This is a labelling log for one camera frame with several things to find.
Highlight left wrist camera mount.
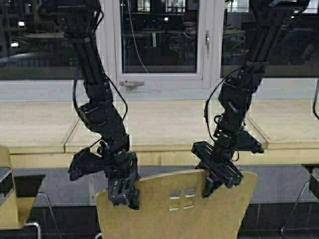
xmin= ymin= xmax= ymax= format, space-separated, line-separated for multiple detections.
xmin=68 ymin=147 xmax=105 ymax=181

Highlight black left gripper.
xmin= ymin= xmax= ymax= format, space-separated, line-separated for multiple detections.
xmin=105 ymin=150 xmax=140 ymax=210

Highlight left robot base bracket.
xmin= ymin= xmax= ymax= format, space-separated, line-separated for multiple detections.
xmin=0 ymin=167 xmax=14 ymax=205

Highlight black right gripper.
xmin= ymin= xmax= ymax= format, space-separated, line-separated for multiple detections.
xmin=191 ymin=141 xmax=243 ymax=198

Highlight long wooden counter table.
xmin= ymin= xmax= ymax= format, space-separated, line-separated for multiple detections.
xmin=0 ymin=99 xmax=319 ymax=169

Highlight white window frame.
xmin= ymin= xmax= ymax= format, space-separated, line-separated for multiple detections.
xmin=98 ymin=0 xmax=224 ymax=90

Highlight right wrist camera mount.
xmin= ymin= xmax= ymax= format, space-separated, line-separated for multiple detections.
xmin=236 ymin=129 xmax=264 ymax=154

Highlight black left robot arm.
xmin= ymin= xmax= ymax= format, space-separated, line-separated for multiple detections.
xmin=38 ymin=0 xmax=140 ymax=210

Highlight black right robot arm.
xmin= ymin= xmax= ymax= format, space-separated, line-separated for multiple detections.
xmin=191 ymin=0 xmax=309 ymax=198

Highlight yellow wooden chair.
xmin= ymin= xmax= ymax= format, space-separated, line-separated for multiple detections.
xmin=95 ymin=170 xmax=258 ymax=239
xmin=0 ymin=145 xmax=63 ymax=239

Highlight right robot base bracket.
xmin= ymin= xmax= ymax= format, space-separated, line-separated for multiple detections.
xmin=310 ymin=167 xmax=319 ymax=199

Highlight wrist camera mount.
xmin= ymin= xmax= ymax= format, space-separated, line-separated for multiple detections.
xmin=236 ymin=129 xmax=264 ymax=154
xmin=68 ymin=147 xmax=105 ymax=181

